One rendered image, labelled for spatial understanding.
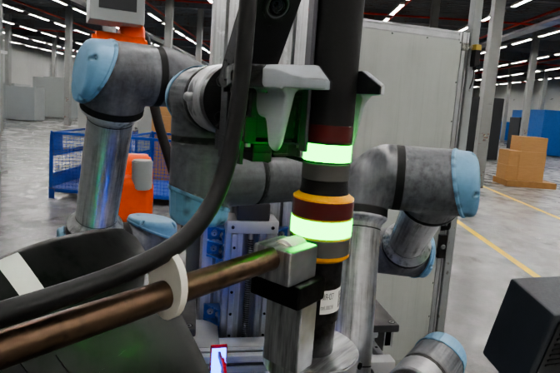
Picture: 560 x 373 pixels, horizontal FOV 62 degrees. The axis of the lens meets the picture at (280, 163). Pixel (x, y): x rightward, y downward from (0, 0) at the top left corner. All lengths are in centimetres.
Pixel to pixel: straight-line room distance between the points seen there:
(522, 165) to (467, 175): 1205
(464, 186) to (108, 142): 64
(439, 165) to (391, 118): 162
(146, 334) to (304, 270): 13
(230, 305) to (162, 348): 92
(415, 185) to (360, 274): 17
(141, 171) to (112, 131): 331
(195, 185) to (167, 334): 22
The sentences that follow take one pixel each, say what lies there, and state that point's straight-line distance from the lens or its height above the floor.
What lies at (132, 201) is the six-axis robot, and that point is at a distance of 430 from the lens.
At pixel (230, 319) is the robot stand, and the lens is 130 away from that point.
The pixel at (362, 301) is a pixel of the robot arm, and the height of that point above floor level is 125.
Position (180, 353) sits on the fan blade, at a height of 137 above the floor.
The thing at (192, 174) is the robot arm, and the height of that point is 147.
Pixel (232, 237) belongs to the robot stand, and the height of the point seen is 121.
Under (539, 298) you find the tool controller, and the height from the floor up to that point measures 124.
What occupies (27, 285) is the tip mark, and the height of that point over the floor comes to 143.
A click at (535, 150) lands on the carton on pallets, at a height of 92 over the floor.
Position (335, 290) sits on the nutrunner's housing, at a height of 143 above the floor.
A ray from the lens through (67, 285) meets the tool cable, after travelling 21.
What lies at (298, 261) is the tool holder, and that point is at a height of 146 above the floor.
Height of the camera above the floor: 155
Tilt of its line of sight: 7 degrees down
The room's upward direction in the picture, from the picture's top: 4 degrees clockwise
